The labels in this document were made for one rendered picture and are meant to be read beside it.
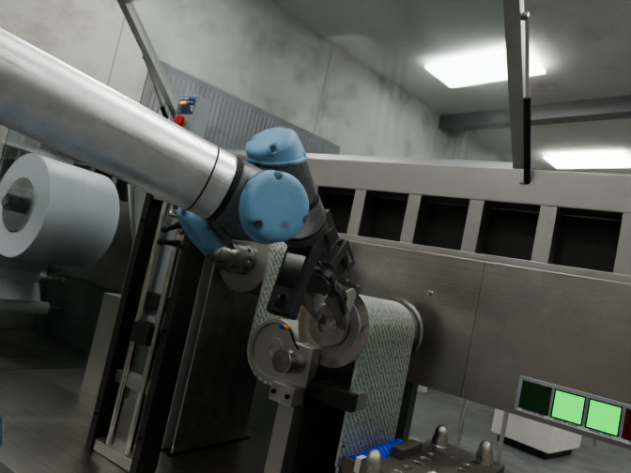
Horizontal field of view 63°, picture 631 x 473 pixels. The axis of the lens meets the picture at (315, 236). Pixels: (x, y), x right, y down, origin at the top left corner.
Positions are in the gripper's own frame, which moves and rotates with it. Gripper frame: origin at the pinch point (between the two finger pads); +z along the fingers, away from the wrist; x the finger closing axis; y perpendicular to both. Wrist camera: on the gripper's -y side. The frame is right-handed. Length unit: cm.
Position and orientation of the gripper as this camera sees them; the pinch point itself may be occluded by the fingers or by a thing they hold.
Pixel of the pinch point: (330, 324)
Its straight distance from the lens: 88.8
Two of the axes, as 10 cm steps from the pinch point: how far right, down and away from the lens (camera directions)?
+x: -8.2, -1.3, 5.6
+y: 5.0, -6.3, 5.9
